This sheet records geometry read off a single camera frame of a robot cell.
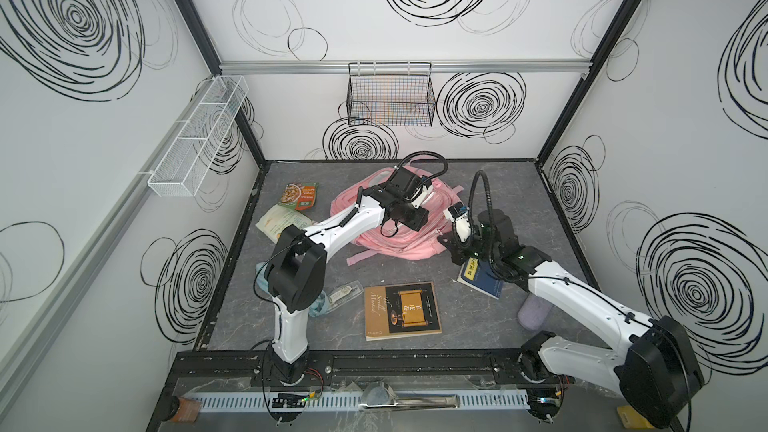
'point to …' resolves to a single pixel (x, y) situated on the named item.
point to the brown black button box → (188, 411)
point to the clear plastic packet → (343, 294)
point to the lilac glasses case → (533, 312)
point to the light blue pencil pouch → (321, 309)
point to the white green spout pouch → (280, 217)
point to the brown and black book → (404, 309)
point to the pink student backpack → (406, 243)
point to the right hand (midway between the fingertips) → (437, 239)
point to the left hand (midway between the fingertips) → (424, 215)
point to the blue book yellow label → (476, 274)
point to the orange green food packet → (299, 195)
